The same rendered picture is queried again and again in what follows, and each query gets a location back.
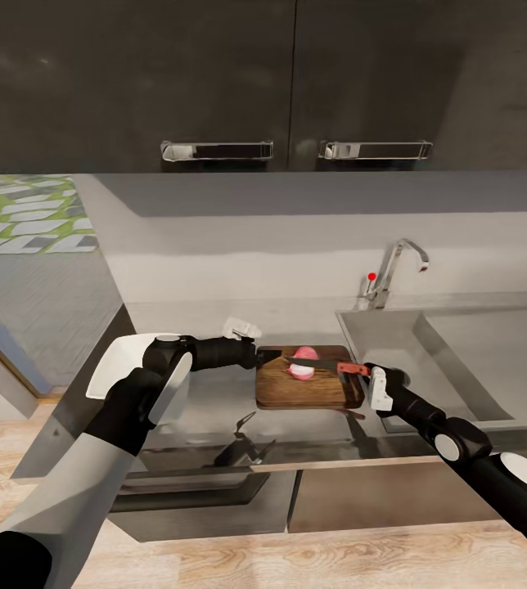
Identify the parer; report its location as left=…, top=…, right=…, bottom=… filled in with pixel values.
left=285, top=357, right=372, bottom=376

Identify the bowl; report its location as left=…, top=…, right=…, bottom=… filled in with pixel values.
left=86, top=333, right=166, bottom=399

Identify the cutting board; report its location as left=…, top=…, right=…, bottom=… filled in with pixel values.
left=256, top=345, right=365, bottom=407

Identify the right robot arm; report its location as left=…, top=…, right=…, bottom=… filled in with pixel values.
left=362, top=362, right=527, bottom=538

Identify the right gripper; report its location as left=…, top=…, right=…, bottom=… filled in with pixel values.
left=362, top=362, right=423, bottom=422

